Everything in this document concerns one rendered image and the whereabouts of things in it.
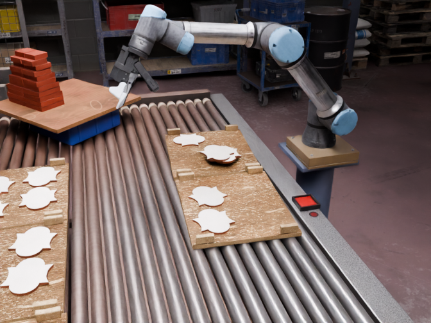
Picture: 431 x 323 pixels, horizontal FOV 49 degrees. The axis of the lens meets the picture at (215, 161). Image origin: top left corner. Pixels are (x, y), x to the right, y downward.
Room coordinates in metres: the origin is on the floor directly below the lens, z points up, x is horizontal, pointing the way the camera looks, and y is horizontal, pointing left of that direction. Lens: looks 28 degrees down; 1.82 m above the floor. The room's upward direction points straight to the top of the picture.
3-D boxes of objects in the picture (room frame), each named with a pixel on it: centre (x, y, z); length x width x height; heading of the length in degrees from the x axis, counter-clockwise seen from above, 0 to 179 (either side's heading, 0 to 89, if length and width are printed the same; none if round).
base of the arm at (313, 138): (1.91, -0.46, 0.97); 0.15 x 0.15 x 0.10
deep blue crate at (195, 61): (6.08, 0.10, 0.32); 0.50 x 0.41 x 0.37; 102
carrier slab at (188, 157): (1.78, 0.02, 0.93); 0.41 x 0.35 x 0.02; 10
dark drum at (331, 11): (5.48, -1.24, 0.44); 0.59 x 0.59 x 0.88
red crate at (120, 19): (5.82, 0.97, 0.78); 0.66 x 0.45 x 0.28; 106
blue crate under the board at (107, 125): (2.06, 0.67, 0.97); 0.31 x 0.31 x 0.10; 55
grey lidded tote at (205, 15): (6.06, 0.02, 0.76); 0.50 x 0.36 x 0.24; 112
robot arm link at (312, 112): (1.91, -0.46, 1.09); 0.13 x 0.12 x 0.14; 17
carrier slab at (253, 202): (1.37, -0.06, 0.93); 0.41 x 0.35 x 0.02; 12
